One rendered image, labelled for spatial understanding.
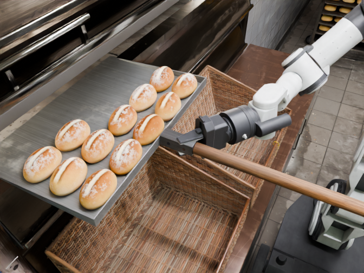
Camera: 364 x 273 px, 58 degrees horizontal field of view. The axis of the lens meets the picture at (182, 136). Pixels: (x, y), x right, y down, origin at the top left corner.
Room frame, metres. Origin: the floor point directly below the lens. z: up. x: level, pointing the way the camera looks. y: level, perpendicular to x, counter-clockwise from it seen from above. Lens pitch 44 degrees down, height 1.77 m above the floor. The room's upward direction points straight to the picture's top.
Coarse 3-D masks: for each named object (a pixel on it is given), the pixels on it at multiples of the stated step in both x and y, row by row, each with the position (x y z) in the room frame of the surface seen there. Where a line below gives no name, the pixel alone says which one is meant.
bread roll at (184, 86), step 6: (180, 78) 0.79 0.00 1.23; (186, 78) 0.79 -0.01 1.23; (192, 78) 0.81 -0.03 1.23; (174, 84) 0.78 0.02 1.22; (180, 84) 0.77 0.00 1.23; (186, 84) 0.78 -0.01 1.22; (192, 84) 0.79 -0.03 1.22; (174, 90) 0.77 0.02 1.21; (180, 90) 0.76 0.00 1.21; (186, 90) 0.77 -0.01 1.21; (192, 90) 0.78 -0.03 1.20; (180, 96) 0.76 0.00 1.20; (186, 96) 0.77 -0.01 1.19
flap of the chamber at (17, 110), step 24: (120, 0) 0.96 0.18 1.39; (144, 0) 0.93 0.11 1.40; (168, 0) 0.92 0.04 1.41; (96, 24) 0.79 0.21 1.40; (144, 24) 0.80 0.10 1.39; (48, 48) 0.68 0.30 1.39; (72, 48) 0.66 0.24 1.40; (96, 48) 0.65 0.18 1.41; (24, 72) 0.57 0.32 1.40; (72, 72) 0.57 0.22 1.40; (0, 120) 0.42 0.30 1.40
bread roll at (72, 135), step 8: (72, 120) 0.61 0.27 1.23; (80, 120) 0.62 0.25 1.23; (64, 128) 0.58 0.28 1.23; (72, 128) 0.58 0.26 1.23; (80, 128) 0.59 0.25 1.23; (88, 128) 0.61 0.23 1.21; (56, 136) 0.57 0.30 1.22; (64, 136) 0.56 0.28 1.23; (72, 136) 0.57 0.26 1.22; (80, 136) 0.58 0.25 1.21; (56, 144) 0.56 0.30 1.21; (64, 144) 0.55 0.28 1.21; (72, 144) 0.56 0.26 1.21; (80, 144) 0.57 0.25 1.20
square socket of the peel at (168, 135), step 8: (160, 136) 0.58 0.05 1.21; (168, 136) 0.58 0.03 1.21; (176, 136) 0.58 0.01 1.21; (160, 144) 0.58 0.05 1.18; (168, 144) 0.57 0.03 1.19; (176, 144) 0.56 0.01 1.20; (184, 144) 0.55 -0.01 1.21; (192, 144) 0.55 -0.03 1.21; (184, 152) 0.55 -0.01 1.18; (192, 152) 0.54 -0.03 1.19
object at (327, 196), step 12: (204, 156) 0.53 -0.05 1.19; (216, 156) 0.52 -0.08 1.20; (228, 156) 0.52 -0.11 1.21; (240, 168) 0.49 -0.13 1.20; (252, 168) 0.48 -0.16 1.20; (264, 168) 0.48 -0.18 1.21; (276, 180) 0.45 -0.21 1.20; (288, 180) 0.45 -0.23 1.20; (300, 180) 0.45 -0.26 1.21; (300, 192) 0.43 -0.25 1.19; (312, 192) 0.42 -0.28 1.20; (324, 192) 0.42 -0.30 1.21; (336, 192) 0.42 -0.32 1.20; (336, 204) 0.40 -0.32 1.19; (348, 204) 0.39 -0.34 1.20; (360, 204) 0.39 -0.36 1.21
